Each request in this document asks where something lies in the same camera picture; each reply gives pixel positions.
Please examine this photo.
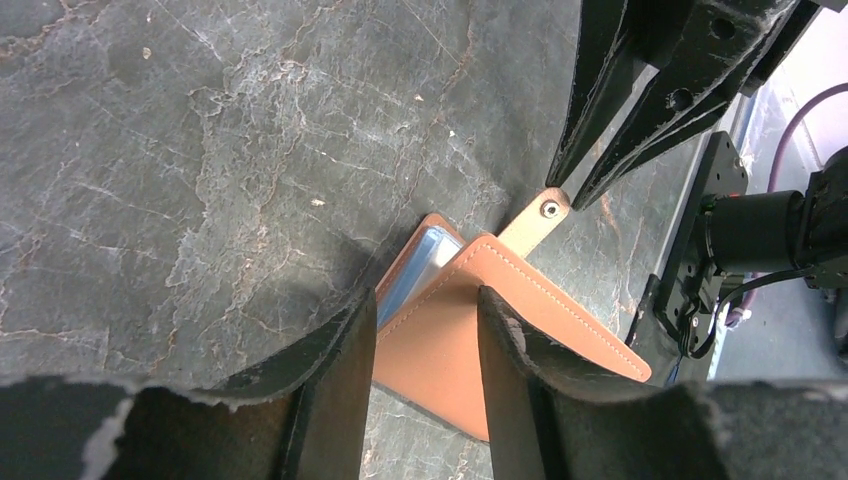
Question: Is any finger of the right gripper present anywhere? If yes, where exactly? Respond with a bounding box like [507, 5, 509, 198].
[572, 0, 822, 210]
[545, 1, 663, 187]

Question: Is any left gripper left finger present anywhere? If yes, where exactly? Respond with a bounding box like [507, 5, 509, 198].
[1, 289, 377, 479]

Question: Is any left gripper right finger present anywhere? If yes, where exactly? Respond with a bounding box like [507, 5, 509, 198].
[478, 286, 847, 479]

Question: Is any brown leather card holder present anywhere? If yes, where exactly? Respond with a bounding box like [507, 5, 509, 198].
[373, 187, 652, 442]

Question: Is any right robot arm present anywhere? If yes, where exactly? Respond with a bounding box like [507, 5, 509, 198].
[546, 1, 847, 386]

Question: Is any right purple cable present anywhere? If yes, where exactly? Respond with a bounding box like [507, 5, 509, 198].
[767, 82, 848, 195]

